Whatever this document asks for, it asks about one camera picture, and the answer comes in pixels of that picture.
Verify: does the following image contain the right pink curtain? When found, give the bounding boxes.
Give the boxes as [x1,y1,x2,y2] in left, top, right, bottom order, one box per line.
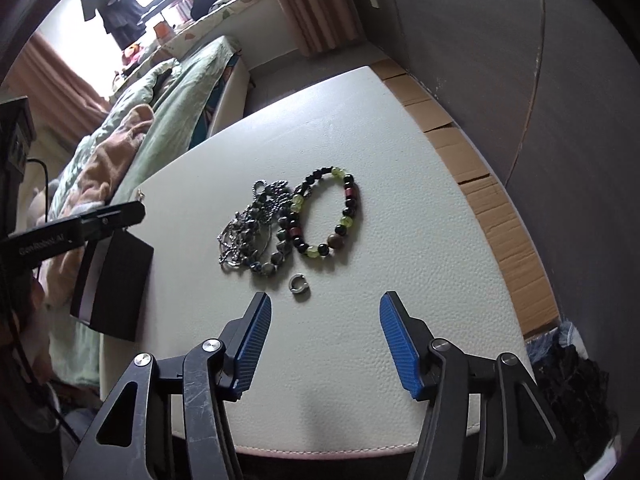
[277,0,363,58]

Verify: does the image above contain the pink fleece blanket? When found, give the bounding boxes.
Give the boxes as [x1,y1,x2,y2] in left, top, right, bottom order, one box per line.
[40,104,154,308]

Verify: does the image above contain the cream bed frame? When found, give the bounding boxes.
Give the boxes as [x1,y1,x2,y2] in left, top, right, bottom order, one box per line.
[206,58,250,138]

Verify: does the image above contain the dark clothes pile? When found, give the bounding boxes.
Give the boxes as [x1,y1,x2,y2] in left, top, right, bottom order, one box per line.
[526,321,620,470]

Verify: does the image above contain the dark green stone bead bracelet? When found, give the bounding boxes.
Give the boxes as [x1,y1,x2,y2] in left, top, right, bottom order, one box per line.
[244,194,302,278]

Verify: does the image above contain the green bed sheet mattress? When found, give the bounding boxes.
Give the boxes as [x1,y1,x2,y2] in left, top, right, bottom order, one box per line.
[40,53,241,387]

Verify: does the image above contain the black green red bead bracelet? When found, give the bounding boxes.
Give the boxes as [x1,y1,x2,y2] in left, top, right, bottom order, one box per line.
[288,164,362,260]

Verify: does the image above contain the floral window seat cushion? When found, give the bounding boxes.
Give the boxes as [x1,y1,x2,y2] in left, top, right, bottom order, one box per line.
[111,0,260,101]

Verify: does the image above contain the hanging dark clothes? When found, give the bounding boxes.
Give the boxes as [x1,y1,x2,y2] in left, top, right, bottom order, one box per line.
[80,0,145,51]

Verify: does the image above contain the small silver ring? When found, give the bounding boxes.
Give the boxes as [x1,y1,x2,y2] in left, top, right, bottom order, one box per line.
[288,272,312,302]

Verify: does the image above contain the black square jewelry box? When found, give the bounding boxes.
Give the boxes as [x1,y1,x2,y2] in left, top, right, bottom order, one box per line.
[70,230,154,341]

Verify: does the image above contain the light green floral duvet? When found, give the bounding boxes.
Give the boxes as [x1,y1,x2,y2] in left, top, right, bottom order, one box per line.
[49,34,237,201]

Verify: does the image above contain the cardboard floor sheets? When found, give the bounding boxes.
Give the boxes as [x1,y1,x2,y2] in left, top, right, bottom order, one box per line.
[370,58,560,339]

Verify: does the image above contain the silver chain necklace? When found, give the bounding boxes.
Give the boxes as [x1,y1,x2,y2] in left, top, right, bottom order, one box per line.
[216,178,292,273]

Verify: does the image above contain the left pink curtain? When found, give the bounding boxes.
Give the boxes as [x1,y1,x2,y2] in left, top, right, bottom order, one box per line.
[4,32,111,146]

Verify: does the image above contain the pink curtain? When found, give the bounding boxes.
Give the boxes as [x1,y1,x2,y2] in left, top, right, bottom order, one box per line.
[277,0,363,58]
[4,32,111,146]

